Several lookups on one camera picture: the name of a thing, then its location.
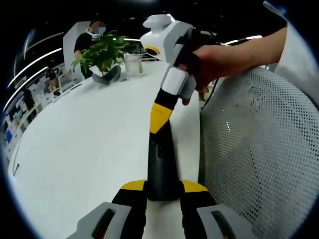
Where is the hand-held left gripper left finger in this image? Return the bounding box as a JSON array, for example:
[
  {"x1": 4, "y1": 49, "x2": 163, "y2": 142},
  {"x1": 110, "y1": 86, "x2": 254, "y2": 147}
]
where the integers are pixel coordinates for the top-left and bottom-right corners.
[{"x1": 74, "y1": 179, "x2": 148, "y2": 239}]

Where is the black remote control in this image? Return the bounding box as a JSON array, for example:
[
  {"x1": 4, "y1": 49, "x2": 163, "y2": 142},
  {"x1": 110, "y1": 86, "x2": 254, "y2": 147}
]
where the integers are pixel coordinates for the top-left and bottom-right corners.
[{"x1": 147, "y1": 119, "x2": 180, "y2": 202}]

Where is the person's right hand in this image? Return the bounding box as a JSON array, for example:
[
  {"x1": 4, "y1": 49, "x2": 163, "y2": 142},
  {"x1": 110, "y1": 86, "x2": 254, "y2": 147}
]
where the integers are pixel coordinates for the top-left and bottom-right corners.
[{"x1": 178, "y1": 44, "x2": 226, "y2": 107}]

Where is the green potted plant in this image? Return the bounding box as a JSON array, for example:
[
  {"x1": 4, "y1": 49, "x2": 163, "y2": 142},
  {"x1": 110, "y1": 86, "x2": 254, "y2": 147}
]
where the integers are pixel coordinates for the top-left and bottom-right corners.
[{"x1": 70, "y1": 30, "x2": 130, "y2": 73}]

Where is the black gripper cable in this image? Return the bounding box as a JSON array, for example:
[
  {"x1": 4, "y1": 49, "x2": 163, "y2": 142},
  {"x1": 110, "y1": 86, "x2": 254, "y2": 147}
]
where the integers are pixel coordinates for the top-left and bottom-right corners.
[{"x1": 200, "y1": 74, "x2": 221, "y2": 111}]

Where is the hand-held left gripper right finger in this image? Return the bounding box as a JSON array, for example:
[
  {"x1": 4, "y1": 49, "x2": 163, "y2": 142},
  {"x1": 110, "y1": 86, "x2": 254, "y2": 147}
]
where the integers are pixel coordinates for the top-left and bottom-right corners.
[{"x1": 179, "y1": 179, "x2": 254, "y2": 239}]

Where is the clear glass jar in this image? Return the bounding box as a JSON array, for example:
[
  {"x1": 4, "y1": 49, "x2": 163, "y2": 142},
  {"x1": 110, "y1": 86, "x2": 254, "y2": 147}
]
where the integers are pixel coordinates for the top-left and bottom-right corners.
[{"x1": 123, "y1": 53, "x2": 144, "y2": 75}]

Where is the dark plant pot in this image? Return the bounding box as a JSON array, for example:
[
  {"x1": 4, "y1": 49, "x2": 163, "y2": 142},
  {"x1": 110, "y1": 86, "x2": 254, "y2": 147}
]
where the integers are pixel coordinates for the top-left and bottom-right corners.
[{"x1": 92, "y1": 64, "x2": 122, "y2": 85}]

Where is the long ceiling light strip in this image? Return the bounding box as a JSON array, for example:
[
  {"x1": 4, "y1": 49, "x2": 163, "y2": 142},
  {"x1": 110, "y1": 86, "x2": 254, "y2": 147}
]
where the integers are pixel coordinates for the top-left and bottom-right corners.
[{"x1": 2, "y1": 47, "x2": 63, "y2": 110}]

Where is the white mesh chair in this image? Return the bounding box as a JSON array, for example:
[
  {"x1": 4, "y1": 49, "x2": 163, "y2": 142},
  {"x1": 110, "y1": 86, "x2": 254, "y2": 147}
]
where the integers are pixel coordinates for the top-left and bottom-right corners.
[{"x1": 198, "y1": 66, "x2": 319, "y2": 239}]

